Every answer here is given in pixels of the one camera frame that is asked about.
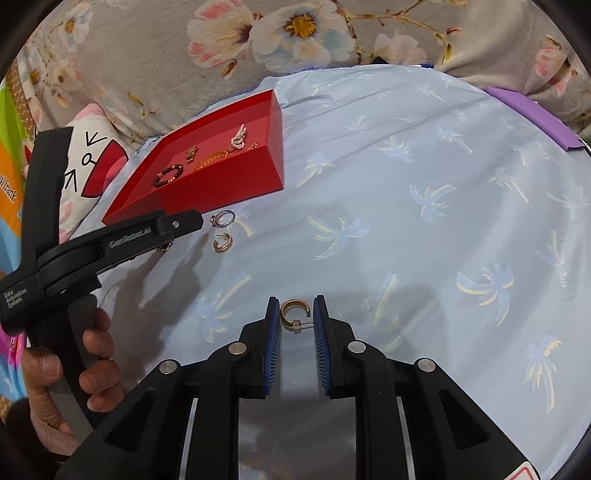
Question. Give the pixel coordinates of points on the colourful cartoon blanket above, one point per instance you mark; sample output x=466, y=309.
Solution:
x=9, y=184

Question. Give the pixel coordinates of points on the grey floral blanket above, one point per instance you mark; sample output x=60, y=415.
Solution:
x=184, y=60

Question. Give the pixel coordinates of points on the person's left hand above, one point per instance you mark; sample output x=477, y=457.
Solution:
x=104, y=350

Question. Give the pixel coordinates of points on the gold hoop earring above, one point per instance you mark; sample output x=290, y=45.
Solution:
x=221, y=249
x=288, y=307

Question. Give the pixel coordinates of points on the cat face pillow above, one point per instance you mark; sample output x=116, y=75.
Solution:
x=92, y=180

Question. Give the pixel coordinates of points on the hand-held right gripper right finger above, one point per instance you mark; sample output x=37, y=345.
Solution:
x=323, y=350

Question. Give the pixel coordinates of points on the person's left forearm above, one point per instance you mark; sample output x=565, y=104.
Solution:
x=51, y=438

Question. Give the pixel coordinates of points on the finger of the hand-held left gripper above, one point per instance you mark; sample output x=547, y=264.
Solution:
x=138, y=235
x=48, y=194

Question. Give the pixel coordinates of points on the red cardboard box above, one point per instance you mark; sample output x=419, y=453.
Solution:
x=207, y=189

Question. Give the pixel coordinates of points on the light blue palm-print sheet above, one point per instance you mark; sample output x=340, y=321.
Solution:
x=415, y=230

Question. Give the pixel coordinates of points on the purple flat pad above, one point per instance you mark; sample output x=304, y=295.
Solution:
x=531, y=108

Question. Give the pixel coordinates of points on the pearl bow brooch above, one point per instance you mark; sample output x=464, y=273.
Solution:
x=238, y=138

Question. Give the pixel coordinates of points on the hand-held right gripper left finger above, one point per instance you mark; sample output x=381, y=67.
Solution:
x=272, y=350

